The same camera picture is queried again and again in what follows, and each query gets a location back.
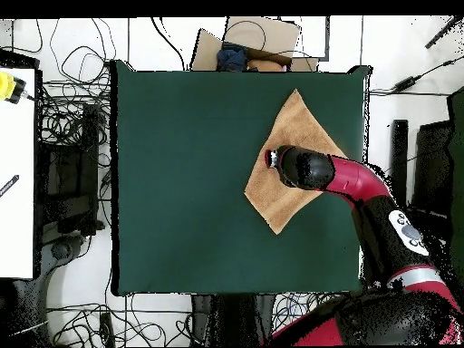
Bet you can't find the tan terry towel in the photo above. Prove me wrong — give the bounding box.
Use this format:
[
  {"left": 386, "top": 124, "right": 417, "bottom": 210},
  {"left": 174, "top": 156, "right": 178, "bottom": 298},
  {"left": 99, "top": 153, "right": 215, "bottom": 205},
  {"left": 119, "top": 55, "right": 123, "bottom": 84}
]
[{"left": 243, "top": 88, "right": 350, "bottom": 236}]

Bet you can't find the dark green table cloth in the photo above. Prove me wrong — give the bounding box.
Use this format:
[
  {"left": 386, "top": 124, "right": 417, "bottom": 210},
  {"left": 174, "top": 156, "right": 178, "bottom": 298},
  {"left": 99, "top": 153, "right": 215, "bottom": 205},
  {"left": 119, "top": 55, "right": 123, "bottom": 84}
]
[{"left": 110, "top": 59, "right": 374, "bottom": 296}]

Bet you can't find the orange garment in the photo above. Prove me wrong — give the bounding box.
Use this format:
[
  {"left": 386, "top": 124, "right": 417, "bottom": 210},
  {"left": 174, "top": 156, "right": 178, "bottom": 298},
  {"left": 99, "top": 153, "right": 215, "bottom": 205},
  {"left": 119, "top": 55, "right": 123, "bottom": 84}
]
[{"left": 246, "top": 58, "right": 287, "bottom": 73}]

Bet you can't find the dark blue garment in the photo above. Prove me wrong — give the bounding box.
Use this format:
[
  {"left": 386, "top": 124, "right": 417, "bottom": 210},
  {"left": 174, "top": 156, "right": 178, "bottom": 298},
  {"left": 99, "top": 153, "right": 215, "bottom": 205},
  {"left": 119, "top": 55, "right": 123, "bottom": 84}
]
[{"left": 216, "top": 44, "right": 249, "bottom": 73}]

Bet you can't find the brown cardboard box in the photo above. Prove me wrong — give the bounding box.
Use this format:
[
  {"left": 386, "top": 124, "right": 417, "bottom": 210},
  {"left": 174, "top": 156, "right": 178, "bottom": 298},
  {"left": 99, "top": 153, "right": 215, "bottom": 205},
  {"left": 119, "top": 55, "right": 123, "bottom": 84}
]
[{"left": 189, "top": 15, "right": 320, "bottom": 73}]

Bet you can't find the black upright bar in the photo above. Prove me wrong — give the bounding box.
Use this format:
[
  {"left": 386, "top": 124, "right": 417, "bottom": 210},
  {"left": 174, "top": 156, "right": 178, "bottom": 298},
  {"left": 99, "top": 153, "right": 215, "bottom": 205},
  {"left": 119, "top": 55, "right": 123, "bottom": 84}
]
[{"left": 390, "top": 119, "right": 410, "bottom": 208}]

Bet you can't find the black power adapter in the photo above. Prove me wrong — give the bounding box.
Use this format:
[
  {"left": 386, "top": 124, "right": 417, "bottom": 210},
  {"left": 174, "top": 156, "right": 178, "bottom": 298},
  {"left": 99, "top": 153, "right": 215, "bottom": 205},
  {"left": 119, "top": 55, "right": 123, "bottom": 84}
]
[{"left": 391, "top": 74, "right": 422, "bottom": 92}]

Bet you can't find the black monitor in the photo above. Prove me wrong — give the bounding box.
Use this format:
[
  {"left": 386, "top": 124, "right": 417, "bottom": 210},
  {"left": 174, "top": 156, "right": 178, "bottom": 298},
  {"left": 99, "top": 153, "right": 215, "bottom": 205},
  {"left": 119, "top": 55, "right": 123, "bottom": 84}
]
[{"left": 412, "top": 121, "right": 454, "bottom": 218}]

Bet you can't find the thin black rod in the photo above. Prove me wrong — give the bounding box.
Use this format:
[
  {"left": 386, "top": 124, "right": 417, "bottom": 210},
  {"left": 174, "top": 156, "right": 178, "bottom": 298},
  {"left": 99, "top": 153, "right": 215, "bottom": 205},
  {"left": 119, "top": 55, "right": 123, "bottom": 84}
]
[{"left": 424, "top": 15, "right": 464, "bottom": 50}]

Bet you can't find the dark grey stand base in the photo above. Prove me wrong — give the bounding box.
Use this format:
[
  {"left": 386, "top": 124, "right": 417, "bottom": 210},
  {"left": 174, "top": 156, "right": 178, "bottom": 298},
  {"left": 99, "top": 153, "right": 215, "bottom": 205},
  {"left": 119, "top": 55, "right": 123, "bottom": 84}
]
[{"left": 39, "top": 235, "right": 85, "bottom": 276}]

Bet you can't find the black power strip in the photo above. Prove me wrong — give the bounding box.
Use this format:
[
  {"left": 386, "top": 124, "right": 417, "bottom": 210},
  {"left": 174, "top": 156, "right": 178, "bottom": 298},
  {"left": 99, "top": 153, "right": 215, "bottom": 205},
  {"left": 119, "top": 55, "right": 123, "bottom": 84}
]
[{"left": 99, "top": 312, "right": 115, "bottom": 347}]

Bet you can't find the white board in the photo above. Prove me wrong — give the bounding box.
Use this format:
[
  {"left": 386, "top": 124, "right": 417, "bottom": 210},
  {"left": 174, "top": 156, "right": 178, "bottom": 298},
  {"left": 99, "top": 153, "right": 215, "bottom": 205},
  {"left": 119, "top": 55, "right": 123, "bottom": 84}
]
[{"left": 0, "top": 67, "right": 36, "bottom": 279}]

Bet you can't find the black marker pen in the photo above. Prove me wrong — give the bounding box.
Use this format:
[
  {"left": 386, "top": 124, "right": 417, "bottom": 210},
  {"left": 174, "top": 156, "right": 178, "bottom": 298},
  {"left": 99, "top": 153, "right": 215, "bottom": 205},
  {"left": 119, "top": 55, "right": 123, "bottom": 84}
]
[{"left": 0, "top": 174, "right": 20, "bottom": 198}]

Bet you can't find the yellow and black tool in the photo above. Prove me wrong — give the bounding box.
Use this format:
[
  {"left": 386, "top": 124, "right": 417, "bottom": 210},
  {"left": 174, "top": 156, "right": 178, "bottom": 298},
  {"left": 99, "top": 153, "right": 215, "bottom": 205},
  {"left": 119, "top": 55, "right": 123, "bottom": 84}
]
[{"left": 0, "top": 71, "right": 27, "bottom": 105}]

